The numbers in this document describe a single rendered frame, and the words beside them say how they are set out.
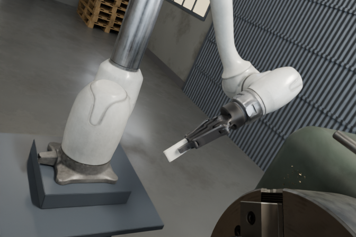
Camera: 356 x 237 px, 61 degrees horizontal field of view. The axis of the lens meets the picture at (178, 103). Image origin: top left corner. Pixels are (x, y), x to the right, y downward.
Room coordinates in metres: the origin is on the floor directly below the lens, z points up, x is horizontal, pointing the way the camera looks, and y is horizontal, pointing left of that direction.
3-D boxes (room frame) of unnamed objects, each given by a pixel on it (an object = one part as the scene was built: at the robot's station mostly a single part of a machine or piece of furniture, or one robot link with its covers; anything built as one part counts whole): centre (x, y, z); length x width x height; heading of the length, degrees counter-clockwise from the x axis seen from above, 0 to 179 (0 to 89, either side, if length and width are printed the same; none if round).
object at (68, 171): (0.78, 0.21, 0.83); 0.22 x 0.18 x 0.06; 129
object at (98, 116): (0.80, 0.19, 0.97); 0.18 x 0.16 x 0.22; 7
